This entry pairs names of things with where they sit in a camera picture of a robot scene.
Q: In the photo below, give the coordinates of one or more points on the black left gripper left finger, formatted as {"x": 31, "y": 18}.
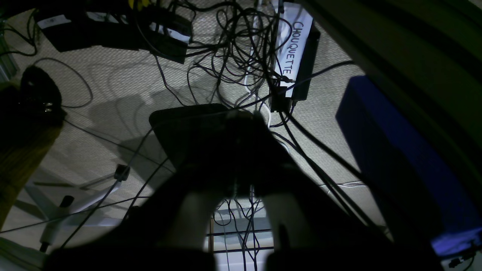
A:
{"x": 167, "y": 233}

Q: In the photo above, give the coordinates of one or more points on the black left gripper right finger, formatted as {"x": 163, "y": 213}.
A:
{"x": 312, "y": 233}

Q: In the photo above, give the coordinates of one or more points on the black flat floor box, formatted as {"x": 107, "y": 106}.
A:
{"x": 209, "y": 135}

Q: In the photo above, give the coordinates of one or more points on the white chair base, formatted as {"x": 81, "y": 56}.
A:
{"x": 69, "y": 212}

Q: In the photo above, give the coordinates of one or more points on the blue plastic box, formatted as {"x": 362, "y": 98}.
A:
{"x": 420, "y": 197}

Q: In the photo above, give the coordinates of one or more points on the black labelled computer box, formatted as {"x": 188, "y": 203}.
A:
{"x": 297, "y": 44}

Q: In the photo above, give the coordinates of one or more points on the black box with white labels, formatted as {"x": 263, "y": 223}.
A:
{"x": 112, "y": 24}

